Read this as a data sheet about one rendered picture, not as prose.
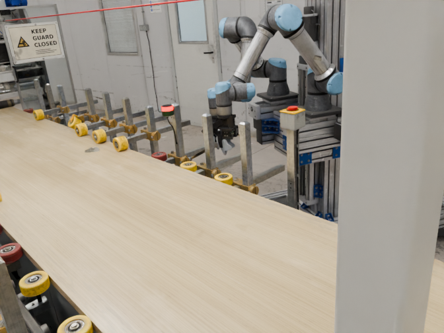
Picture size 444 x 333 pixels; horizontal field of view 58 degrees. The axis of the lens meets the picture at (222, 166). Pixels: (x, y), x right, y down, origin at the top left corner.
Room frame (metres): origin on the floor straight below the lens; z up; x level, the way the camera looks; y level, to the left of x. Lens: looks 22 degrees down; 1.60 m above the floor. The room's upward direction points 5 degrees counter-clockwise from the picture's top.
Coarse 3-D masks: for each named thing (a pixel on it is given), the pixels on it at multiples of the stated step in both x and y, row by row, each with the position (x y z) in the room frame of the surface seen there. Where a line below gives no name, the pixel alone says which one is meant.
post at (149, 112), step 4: (148, 108) 2.22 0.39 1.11; (152, 108) 2.23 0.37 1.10; (148, 112) 2.22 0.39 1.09; (152, 112) 2.23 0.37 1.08; (148, 116) 2.22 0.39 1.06; (152, 116) 2.23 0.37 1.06; (148, 120) 2.23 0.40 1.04; (152, 120) 2.23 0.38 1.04; (148, 124) 2.23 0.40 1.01; (152, 124) 2.22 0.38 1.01; (148, 128) 2.24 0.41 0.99; (152, 128) 2.22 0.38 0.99; (152, 144) 2.22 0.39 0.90; (156, 144) 2.23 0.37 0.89; (152, 148) 2.23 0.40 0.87; (156, 148) 2.23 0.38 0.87; (152, 152) 2.23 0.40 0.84
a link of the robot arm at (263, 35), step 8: (264, 16) 2.07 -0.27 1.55; (264, 24) 2.06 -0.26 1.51; (256, 32) 2.09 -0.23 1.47; (264, 32) 2.06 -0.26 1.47; (272, 32) 2.06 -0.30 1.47; (256, 40) 2.06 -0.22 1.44; (264, 40) 2.06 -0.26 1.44; (248, 48) 2.07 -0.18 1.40; (256, 48) 2.05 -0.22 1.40; (248, 56) 2.04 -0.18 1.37; (256, 56) 2.05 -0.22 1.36; (240, 64) 2.05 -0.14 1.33; (248, 64) 2.03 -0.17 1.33; (240, 72) 2.03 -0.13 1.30; (248, 72) 2.04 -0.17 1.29; (232, 80) 2.03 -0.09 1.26; (240, 80) 2.02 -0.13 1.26
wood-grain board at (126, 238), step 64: (0, 128) 2.90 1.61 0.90; (64, 128) 2.74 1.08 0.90; (64, 192) 1.61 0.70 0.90; (128, 192) 1.56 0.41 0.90; (192, 192) 1.50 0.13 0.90; (64, 256) 1.10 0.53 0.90; (128, 256) 1.07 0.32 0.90; (192, 256) 1.04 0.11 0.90; (256, 256) 1.01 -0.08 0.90; (320, 256) 0.99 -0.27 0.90; (128, 320) 0.79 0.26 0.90; (192, 320) 0.77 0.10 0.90; (256, 320) 0.75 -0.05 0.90; (320, 320) 0.73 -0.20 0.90
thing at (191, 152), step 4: (216, 144) 2.26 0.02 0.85; (196, 148) 2.19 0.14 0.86; (200, 148) 2.18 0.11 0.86; (204, 148) 2.20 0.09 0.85; (188, 152) 2.13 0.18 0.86; (192, 152) 2.14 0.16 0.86; (196, 152) 2.16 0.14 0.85; (188, 156) 2.12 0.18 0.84; (192, 156) 2.14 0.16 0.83; (168, 160) 2.03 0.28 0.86; (172, 160) 2.05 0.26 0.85
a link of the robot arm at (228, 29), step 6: (222, 18) 2.50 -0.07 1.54; (228, 18) 2.46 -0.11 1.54; (234, 18) 2.44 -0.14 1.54; (222, 24) 2.46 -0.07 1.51; (228, 24) 2.43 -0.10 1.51; (234, 24) 2.41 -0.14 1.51; (222, 30) 2.46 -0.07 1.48; (228, 30) 2.43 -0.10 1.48; (234, 30) 2.41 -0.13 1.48; (222, 36) 2.49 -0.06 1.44; (228, 36) 2.46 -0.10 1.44; (234, 36) 2.44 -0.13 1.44; (240, 36) 2.45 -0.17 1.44; (234, 42) 2.49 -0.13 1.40; (240, 42) 2.51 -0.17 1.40; (240, 48) 2.55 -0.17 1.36; (258, 60) 2.65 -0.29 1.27; (264, 60) 2.71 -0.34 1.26; (258, 66) 2.65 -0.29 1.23; (252, 72) 2.69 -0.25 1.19; (258, 72) 2.67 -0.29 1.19
